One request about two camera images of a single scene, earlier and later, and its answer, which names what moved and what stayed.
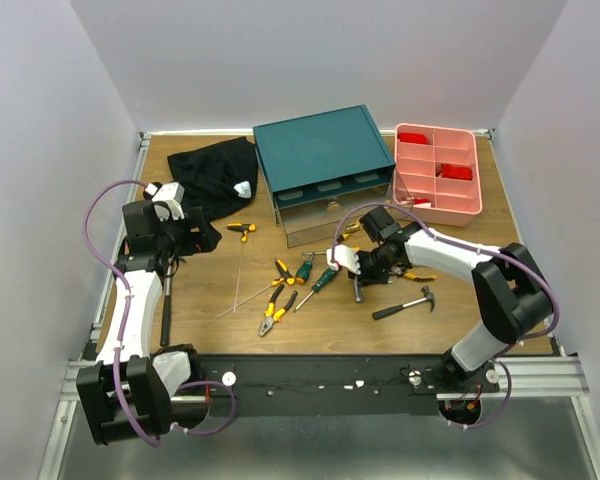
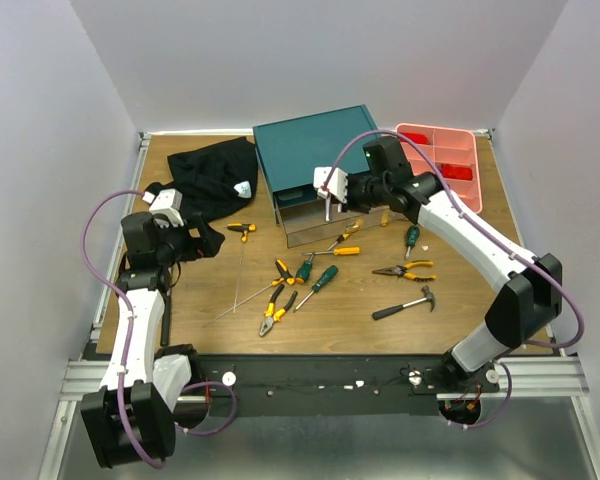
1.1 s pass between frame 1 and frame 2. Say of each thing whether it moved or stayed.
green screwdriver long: stayed
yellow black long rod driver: stayed
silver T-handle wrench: moved
